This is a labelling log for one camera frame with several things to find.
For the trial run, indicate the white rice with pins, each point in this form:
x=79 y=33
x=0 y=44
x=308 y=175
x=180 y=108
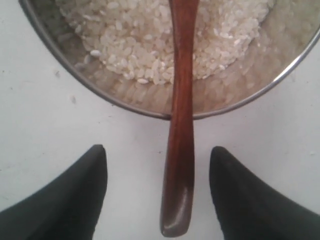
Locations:
x=133 y=38

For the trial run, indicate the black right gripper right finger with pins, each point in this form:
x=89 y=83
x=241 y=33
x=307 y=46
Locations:
x=249 y=209

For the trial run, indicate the brown wooden spoon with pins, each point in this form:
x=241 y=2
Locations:
x=179 y=173

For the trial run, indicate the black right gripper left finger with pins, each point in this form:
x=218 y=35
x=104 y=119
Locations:
x=68 y=208

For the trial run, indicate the steel bowl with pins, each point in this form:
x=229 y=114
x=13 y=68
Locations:
x=287 y=35

